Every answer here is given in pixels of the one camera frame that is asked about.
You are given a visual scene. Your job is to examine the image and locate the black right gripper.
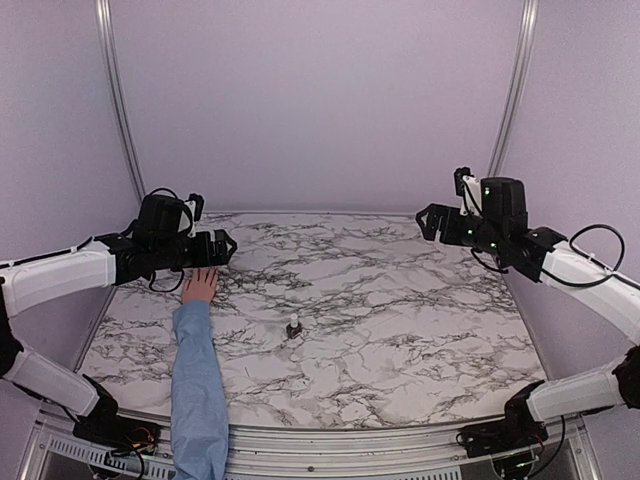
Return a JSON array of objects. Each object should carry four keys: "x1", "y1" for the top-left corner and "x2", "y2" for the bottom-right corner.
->
[{"x1": 417, "y1": 203, "x2": 507, "y2": 258}]

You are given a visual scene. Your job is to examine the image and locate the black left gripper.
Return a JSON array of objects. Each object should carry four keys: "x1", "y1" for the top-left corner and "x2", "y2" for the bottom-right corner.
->
[{"x1": 153, "y1": 228, "x2": 237, "y2": 270}]

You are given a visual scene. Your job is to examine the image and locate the red nail polish bottle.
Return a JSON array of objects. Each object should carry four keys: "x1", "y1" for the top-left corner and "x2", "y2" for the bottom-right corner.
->
[{"x1": 286, "y1": 314, "x2": 303, "y2": 339}]

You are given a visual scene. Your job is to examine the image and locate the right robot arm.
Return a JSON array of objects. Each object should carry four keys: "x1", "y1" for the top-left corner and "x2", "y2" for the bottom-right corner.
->
[{"x1": 415, "y1": 168, "x2": 639, "y2": 457}]

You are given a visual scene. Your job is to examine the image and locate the blue sleeved forearm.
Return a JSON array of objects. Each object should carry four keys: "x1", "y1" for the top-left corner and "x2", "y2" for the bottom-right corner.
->
[{"x1": 171, "y1": 300, "x2": 229, "y2": 479}]

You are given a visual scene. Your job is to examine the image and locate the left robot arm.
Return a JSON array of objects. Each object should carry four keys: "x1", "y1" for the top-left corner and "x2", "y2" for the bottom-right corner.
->
[{"x1": 1, "y1": 188, "x2": 238, "y2": 455}]

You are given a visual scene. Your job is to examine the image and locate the mannequin hand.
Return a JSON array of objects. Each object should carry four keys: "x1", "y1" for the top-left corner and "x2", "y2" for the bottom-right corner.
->
[{"x1": 182, "y1": 268, "x2": 219, "y2": 305}]

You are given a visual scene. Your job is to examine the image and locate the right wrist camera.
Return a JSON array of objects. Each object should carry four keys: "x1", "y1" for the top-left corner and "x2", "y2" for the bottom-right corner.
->
[{"x1": 454, "y1": 167, "x2": 482, "y2": 218}]

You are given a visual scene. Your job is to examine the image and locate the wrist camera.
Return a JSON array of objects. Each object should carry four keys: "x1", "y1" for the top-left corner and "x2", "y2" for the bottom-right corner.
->
[
  {"x1": 454, "y1": 167, "x2": 482, "y2": 218},
  {"x1": 179, "y1": 193, "x2": 205, "y2": 238}
]

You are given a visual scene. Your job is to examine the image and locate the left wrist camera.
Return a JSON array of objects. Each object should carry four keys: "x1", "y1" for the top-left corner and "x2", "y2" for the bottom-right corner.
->
[{"x1": 179, "y1": 193, "x2": 205, "y2": 238}]

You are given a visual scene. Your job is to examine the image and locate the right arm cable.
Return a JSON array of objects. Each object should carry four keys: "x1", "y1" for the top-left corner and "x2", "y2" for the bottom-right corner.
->
[{"x1": 472, "y1": 224, "x2": 627, "y2": 289}]

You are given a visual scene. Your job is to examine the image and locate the right aluminium frame post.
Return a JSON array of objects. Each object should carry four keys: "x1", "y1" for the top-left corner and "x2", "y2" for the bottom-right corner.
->
[{"x1": 488, "y1": 0, "x2": 540, "y2": 176}]

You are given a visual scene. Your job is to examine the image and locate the aluminium frame post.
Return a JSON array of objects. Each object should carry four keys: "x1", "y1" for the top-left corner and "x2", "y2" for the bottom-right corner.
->
[
  {"x1": 95, "y1": 0, "x2": 146, "y2": 203},
  {"x1": 488, "y1": 0, "x2": 540, "y2": 176}
]

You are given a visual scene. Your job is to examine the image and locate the front aluminium rail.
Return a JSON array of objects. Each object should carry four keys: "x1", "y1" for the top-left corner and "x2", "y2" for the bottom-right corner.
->
[{"x1": 17, "y1": 406, "x2": 602, "y2": 479}]

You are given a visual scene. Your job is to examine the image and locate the left aluminium frame post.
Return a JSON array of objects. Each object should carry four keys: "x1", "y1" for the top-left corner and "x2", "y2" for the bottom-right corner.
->
[{"x1": 95, "y1": 0, "x2": 146, "y2": 203}]

